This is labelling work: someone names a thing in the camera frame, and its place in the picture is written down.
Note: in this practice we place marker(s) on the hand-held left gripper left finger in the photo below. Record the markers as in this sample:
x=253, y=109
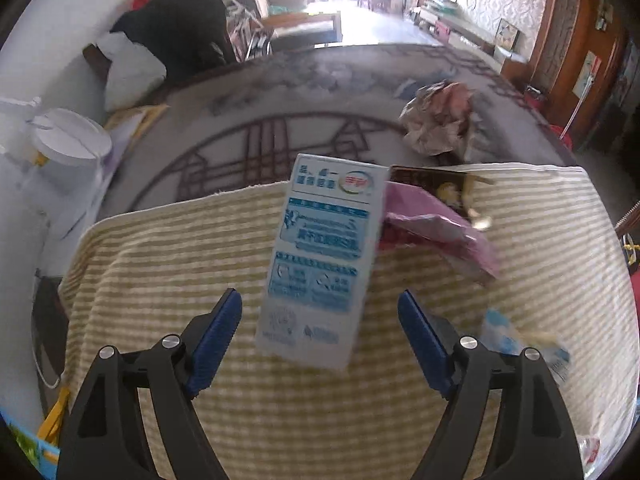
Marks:
x=215, y=345

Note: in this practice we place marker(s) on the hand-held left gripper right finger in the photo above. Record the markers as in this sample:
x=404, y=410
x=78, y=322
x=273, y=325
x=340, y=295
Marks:
x=425, y=345

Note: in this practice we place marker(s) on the light blue white wrapper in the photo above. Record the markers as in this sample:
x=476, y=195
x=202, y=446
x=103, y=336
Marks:
x=500, y=330

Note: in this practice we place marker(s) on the pink plastic wrapper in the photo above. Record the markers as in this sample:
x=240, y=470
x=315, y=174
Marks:
x=425, y=210

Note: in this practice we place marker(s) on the white blue milk carton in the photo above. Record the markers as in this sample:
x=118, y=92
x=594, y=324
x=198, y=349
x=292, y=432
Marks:
x=320, y=260

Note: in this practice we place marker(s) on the dark brown gold packet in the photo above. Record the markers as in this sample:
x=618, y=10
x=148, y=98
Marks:
x=415, y=176

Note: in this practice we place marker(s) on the printed wrapper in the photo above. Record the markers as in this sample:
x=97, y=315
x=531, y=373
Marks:
x=435, y=120

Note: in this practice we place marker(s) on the striped beige towel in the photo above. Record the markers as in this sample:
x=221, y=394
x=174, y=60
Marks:
x=150, y=270

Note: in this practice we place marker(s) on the yellow plastic hanger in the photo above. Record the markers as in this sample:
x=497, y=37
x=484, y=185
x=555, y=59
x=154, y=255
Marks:
x=52, y=420

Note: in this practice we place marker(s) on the colourful book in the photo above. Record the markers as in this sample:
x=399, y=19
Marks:
x=32, y=450

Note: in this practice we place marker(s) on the carved wooden chair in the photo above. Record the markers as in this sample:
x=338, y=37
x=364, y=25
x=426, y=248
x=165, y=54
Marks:
x=629, y=235

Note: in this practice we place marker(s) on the yellow paper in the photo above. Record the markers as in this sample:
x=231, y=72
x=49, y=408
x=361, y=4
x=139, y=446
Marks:
x=135, y=120

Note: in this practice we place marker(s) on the white plastic bucket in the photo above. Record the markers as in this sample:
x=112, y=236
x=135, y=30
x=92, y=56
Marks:
x=70, y=140

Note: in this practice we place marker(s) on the small red floor bin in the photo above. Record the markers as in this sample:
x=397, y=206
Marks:
x=535, y=97

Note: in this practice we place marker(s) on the grey patterned table cover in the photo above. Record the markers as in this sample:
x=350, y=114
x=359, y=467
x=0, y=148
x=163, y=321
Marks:
x=310, y=90

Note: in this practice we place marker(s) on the white pillow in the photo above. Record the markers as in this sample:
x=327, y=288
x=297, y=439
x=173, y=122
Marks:
x=135, y=72

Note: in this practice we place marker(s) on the folded metal chairs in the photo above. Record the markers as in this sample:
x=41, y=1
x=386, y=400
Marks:
x=247, y=35

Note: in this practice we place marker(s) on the low wooden television cabinet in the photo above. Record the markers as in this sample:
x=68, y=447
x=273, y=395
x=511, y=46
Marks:
x=470, y=35

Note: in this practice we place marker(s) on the black coat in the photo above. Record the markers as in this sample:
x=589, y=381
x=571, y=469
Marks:
x=180, y=30

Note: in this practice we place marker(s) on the wooden coffee table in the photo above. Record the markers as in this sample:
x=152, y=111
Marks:
x=305, y=30

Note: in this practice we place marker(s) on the white cushion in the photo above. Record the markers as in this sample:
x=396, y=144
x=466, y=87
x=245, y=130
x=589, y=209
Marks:
x=252, y=0

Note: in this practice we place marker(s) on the wall calendar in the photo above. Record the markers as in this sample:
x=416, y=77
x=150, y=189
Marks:
x=587, y=75

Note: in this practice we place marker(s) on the small standing picture frame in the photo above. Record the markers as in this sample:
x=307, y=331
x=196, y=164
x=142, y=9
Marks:
x=507, y=35

